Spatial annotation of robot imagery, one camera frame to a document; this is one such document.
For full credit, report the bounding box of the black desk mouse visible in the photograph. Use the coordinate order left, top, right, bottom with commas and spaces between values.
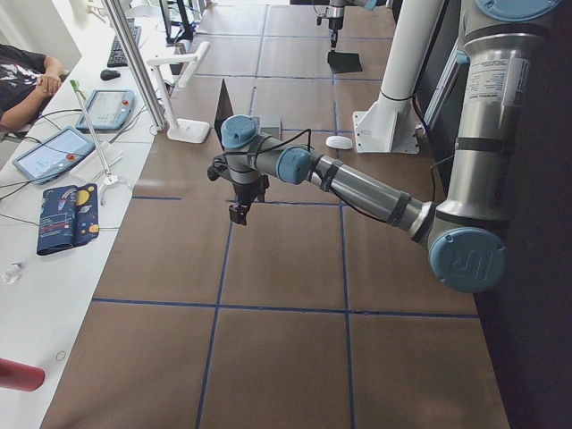
100, 69, 121, 81

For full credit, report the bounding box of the thin rod on stand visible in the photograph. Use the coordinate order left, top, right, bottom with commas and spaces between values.
70, 80, 132, 206

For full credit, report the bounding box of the red cylinder bottle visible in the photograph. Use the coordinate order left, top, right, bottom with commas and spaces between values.
0, 358, 46, 392

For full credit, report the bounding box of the seated person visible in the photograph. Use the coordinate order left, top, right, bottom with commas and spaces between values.
1, 44, 63, 132

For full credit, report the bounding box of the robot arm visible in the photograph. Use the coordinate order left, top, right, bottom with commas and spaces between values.
207, 1, 561, 293
322, 0, 377, 51

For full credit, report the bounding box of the grey laptop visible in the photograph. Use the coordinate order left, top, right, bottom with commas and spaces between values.
214, 80, 282, 144

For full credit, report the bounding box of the black keyboard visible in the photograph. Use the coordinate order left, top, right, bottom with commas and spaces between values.
106, 17, 142, 69

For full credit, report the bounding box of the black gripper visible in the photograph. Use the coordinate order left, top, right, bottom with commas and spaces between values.
325, 6, 344, 52
229, 172, 269, 225

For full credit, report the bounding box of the white desk lamp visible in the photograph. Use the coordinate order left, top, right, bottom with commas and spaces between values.
147, 41, 210, 144

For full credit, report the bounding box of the teach pendant near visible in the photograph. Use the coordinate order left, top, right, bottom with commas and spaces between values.
13, 126, 95, 185

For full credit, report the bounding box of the teach pendant far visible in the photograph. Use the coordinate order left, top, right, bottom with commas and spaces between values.
84, 89, 135, 131

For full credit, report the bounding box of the metal cup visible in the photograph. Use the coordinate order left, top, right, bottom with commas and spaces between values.
174, 42, 187, 55

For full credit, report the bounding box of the navy space pattern pouch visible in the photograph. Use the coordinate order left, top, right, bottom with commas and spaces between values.
36, 183, 99, 256

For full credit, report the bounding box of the teach pendant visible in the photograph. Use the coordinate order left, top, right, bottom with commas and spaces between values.
84, 89, 135, 131
13, 126, 95, 185

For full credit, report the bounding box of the white computer mouse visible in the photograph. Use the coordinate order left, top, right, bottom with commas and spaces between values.
325, 135, 353, 150

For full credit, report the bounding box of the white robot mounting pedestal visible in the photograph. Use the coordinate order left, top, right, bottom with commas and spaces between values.
352, 0, 444, 154

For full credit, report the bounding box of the aluminium frame post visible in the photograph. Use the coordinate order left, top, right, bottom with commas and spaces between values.
102, 0, 166, 131

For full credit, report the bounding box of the black mouse pad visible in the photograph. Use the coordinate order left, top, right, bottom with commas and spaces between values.
327, 51, 363, 74

